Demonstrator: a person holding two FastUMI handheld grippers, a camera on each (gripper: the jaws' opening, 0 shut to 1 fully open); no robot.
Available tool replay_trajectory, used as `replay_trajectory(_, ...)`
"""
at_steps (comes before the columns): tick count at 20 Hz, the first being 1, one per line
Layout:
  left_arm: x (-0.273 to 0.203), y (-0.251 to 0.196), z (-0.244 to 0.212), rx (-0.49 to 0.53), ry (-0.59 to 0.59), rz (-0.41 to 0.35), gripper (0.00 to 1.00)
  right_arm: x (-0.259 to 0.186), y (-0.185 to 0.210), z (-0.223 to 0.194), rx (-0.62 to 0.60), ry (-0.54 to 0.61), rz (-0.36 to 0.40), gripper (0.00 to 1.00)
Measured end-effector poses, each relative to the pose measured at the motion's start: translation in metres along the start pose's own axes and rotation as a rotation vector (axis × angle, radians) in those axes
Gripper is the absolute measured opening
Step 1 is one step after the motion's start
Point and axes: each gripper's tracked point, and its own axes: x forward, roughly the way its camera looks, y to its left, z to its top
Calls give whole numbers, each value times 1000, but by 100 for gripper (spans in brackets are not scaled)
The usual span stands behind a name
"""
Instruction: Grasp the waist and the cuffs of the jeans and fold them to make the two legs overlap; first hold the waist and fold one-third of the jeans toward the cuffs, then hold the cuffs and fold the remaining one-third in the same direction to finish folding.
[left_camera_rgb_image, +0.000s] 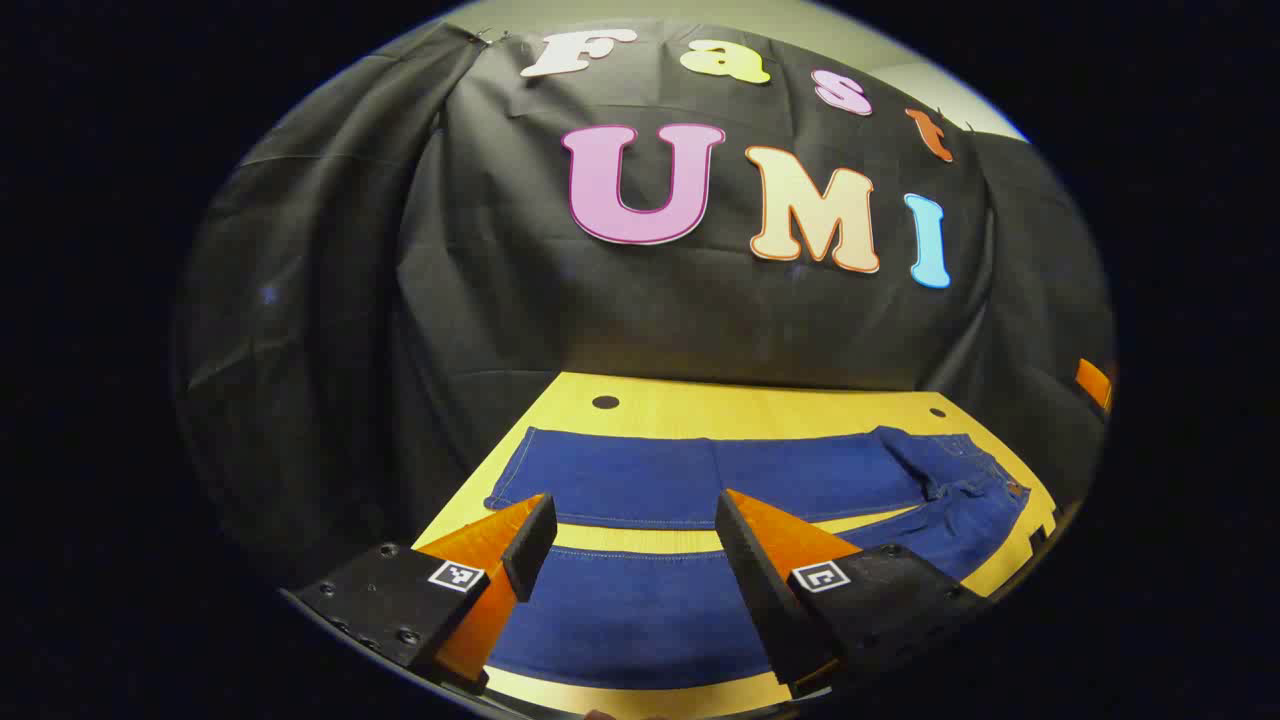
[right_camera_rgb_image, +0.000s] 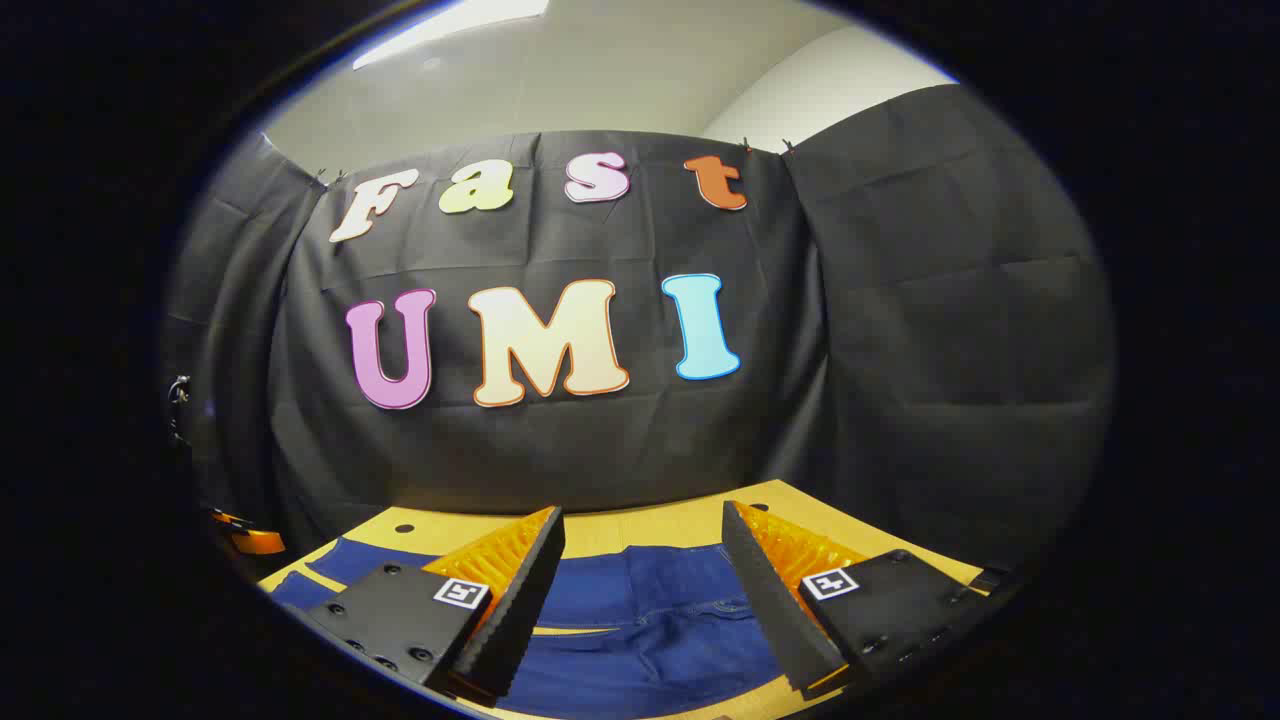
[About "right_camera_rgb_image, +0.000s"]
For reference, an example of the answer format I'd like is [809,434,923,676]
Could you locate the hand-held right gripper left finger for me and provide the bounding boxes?
[285,505,567,701]

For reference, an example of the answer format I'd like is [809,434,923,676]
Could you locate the black backdrop cloth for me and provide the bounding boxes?
[160,84,1118,576]

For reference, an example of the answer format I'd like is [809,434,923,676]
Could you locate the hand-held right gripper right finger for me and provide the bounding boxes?
[721,500,1016,701]

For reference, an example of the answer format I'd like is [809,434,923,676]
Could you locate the blue jeans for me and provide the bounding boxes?
[268,536,796,720]

